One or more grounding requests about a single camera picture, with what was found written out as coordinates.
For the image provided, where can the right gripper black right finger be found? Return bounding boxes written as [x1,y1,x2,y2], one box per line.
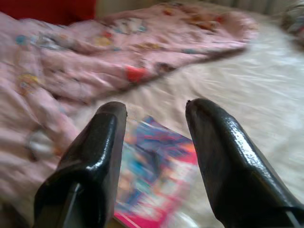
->
[185,98,304,228]

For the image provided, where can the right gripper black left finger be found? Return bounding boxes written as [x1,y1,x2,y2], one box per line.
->
[33,101,128,228]

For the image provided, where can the colourful anime magazine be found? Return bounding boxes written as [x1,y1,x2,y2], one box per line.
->
[114,115,200,228]

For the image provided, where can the pink cartoon print blanket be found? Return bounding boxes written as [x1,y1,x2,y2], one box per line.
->
[0,1,259,214]

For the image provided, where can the beige floral bed sheet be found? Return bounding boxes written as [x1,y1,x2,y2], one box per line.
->
[71,9,304,228]

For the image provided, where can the large red cushion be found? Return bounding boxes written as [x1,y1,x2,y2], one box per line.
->
[0,0,97,26]

